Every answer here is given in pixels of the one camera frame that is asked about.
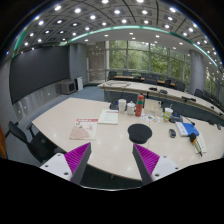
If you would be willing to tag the green and white drink cup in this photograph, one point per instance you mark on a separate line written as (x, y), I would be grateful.
(167, 114)

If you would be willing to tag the yellow black handled tool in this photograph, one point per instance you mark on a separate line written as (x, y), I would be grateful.
(194, 141)

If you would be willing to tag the black computer mouse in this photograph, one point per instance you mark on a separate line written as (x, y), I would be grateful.
(172, 133)

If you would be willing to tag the white and green booklet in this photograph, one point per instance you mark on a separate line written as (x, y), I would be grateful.
(108, 117)

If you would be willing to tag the red and white magazine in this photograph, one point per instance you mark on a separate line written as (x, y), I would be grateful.
(84, 129)

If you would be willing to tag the black wall screen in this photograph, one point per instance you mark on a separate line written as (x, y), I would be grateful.
(36, 69)

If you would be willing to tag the red water bottle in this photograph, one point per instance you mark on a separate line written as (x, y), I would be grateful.
(139, 105)

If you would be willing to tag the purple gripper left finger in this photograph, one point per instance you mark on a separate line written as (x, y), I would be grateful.
(77, 160)

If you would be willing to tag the black office chair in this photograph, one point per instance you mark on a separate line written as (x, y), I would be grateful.
(39, 146)

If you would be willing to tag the black round mouse pad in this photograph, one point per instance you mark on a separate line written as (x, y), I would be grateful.
(139, 133)

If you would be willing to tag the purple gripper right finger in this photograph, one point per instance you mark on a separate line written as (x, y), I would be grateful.
(146, 161)

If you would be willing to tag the white paper cup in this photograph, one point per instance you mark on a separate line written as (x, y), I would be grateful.
(122, 105)

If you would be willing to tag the white teapot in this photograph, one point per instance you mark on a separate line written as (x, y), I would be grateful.
(131, 108)

